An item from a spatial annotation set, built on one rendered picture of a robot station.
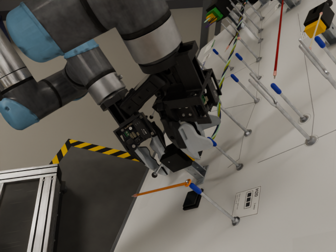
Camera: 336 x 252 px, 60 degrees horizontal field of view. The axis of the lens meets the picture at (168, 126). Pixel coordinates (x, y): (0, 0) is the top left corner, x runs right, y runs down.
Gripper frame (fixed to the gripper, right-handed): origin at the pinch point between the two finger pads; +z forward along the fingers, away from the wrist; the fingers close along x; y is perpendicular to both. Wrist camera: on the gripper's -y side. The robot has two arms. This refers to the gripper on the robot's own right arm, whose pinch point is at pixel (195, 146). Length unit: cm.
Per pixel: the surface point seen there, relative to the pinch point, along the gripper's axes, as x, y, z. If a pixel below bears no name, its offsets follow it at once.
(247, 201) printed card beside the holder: -9.1, 10.6, 2.9
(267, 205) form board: -10.5, 14.0, 1.4
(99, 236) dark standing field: 13, -97, 84
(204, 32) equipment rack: 91, -31, 18
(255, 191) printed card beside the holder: -7.5, 11.6, 2.4
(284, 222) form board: -13.6, 16.9, 0.1
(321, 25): 20.2, 21.5, -8.4
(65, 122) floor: 86, -166, 60
